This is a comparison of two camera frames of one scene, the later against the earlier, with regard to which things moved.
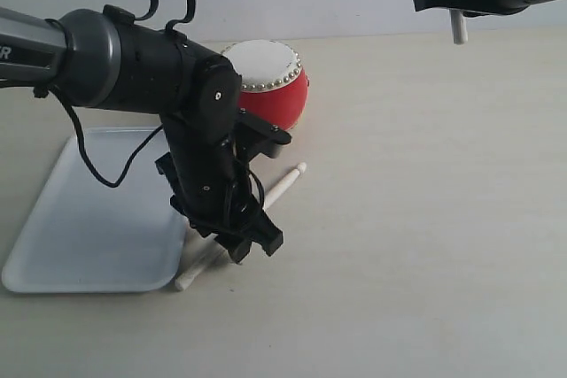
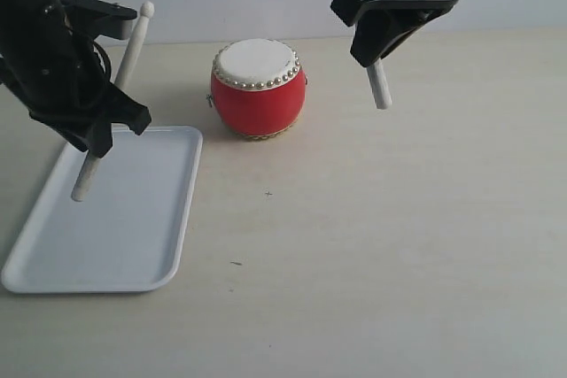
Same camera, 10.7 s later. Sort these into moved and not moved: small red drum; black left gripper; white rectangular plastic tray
Moved: black left gripper
Not moved: white rectangular plastic tray; small red drum
